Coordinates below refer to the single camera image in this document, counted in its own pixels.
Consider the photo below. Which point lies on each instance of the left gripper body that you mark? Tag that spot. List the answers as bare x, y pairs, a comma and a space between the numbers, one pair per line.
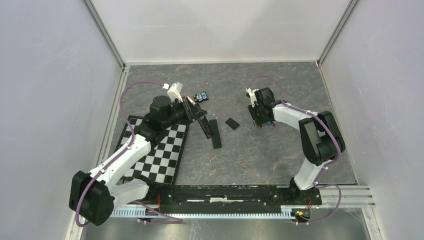
181, 111

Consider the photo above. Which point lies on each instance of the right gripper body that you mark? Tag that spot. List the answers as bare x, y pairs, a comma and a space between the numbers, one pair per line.
257, 115

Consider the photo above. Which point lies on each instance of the black battery cover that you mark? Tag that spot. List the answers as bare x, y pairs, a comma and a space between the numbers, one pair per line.
234, 125

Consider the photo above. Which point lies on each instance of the black remote control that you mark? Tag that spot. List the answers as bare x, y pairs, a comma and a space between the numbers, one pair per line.
205, 126

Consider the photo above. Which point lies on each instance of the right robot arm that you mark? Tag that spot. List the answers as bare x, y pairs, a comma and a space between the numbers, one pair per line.
320, 136

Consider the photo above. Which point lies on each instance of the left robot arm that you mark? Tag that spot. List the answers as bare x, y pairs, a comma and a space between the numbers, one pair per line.
95, 194

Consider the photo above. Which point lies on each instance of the checkerboard calibration board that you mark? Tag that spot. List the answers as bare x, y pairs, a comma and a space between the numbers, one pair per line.
162, 163

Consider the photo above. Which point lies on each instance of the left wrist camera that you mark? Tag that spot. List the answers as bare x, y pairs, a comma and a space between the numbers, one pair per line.
174, 91

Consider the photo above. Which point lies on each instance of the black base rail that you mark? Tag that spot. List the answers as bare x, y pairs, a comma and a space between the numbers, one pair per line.
229, 199

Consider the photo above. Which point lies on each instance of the white cable comb strip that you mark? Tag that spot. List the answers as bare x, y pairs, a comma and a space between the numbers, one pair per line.
140, 212

